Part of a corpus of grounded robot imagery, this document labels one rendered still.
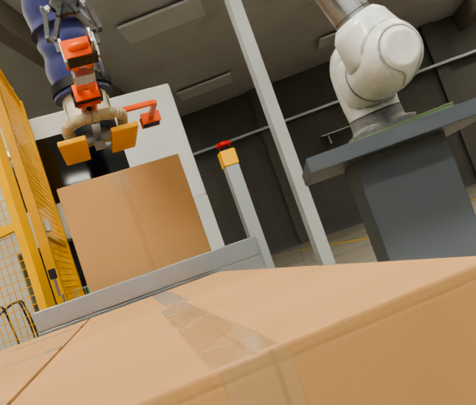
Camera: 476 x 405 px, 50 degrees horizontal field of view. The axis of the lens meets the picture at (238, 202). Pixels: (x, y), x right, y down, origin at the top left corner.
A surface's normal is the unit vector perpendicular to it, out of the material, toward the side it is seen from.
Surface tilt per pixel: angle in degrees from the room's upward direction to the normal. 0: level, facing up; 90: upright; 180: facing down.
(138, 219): 90
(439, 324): 90
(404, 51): 99
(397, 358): 90
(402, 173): 90
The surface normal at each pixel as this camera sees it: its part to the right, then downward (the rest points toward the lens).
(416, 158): -0.11, -0.04
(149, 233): 0.21, -0.14
